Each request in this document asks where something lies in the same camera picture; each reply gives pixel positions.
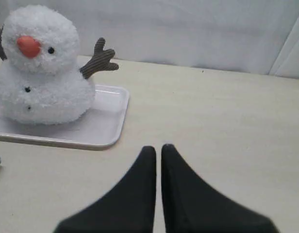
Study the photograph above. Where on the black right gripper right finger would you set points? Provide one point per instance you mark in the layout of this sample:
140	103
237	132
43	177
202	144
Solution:
191	205

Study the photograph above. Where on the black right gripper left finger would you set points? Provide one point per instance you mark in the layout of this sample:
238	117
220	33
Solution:
129	207

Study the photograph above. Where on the white plush snowman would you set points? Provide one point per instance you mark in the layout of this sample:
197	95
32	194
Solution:
40	79

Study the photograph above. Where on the white rectangular tray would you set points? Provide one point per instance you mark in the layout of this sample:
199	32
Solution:
99	128

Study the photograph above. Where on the white backdrop curtain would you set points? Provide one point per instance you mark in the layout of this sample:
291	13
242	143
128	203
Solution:
254	36

